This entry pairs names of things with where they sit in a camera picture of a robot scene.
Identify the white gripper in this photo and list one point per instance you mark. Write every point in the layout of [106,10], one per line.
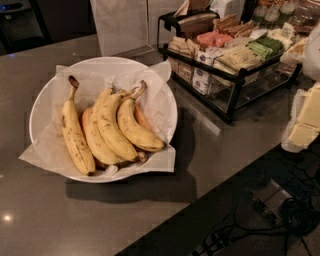
[313,55]

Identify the yellow banana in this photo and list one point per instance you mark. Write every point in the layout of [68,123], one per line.
[138,135]
[96,143]
[106,108]

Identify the orange banana underneath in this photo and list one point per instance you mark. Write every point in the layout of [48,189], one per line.
[140,117]

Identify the white round bowl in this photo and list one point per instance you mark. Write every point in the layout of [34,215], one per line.
[103,68]

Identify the single spotted banana left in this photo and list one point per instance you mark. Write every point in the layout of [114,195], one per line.
[73,135]

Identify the power strip on floor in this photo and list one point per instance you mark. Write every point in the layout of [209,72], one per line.
[268,200]

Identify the white paper bag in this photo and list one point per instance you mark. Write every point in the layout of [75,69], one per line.
[125,25]

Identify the white paper liner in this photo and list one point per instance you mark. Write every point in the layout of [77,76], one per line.
[156,100]

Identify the black appliance top left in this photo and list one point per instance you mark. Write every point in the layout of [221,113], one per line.
[22,25]

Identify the black wire condiment rack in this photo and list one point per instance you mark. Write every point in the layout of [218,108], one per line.
[218,61]

